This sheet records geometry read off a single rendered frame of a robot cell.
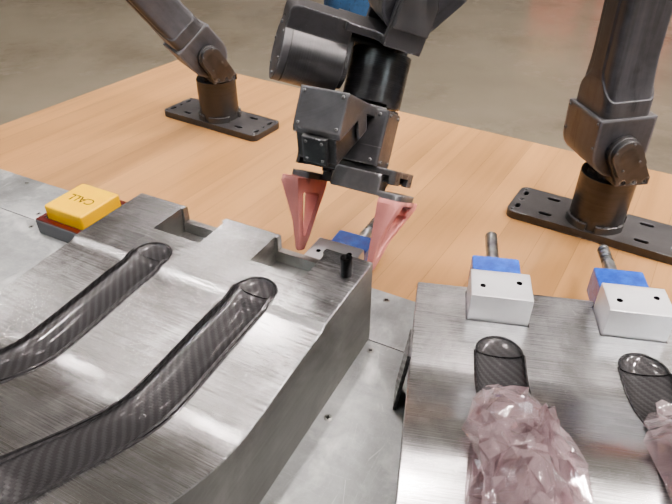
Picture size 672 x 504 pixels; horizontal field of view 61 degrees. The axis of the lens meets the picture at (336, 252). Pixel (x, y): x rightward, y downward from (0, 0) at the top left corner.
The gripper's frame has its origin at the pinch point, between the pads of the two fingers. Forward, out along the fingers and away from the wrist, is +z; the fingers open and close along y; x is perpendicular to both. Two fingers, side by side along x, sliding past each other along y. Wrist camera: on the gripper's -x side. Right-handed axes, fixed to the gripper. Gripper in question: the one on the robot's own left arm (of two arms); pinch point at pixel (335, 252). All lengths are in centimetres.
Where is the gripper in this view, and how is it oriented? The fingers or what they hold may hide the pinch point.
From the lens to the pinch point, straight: 57.4
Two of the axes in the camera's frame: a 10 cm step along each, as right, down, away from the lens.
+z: -2.2, 9.6, 1.6
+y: 8.9, 2.7, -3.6
